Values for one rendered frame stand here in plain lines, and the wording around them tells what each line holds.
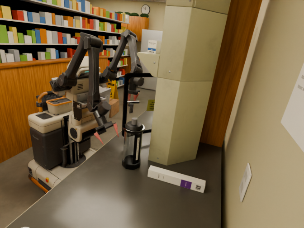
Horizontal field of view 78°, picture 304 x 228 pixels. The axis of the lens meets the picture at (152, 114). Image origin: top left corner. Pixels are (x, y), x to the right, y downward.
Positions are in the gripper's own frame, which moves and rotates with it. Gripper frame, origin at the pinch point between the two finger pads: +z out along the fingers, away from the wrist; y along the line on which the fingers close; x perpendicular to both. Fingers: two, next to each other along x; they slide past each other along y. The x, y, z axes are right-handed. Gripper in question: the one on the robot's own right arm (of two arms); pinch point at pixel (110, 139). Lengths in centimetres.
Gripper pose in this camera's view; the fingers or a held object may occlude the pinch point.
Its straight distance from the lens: 114.8
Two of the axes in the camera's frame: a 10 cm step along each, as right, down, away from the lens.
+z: 4.8, 8.3, -3.0
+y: 8.7, -4.1, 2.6
